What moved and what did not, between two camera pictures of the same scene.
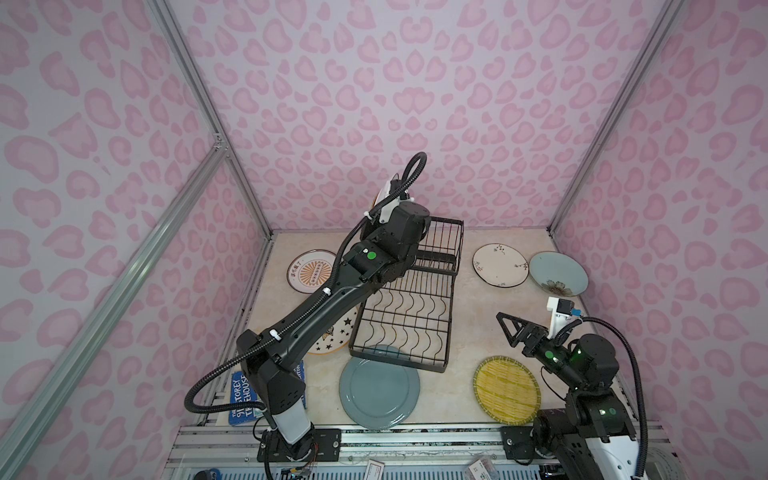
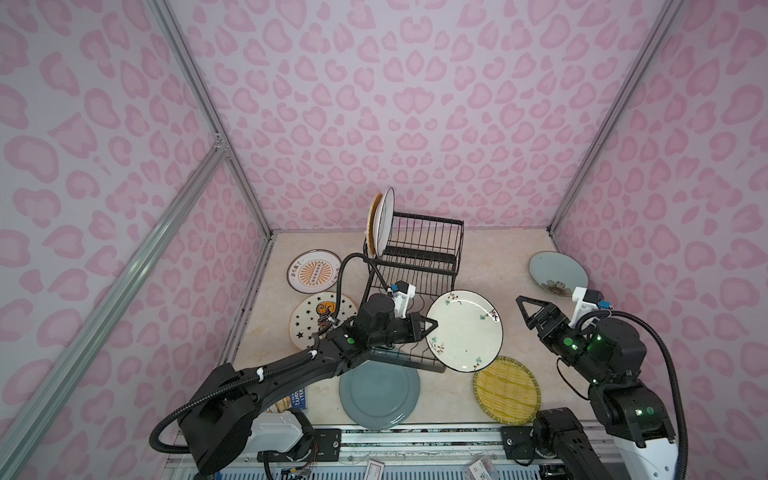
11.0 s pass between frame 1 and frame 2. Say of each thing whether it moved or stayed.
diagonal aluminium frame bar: stayed
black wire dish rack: stayed
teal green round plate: stayed
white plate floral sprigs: moved
